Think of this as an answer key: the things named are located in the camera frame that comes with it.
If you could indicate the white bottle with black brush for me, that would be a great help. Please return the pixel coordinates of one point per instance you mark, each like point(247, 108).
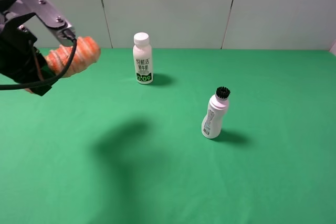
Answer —
point(217, 107)

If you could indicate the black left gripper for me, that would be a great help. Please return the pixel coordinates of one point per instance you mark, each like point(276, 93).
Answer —
point(16, 37)

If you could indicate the orange striped bread loaf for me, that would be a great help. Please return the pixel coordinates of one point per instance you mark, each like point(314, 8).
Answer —
point(87, 53)

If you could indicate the white milk bottle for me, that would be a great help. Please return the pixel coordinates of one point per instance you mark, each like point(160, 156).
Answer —
point(143, 60)

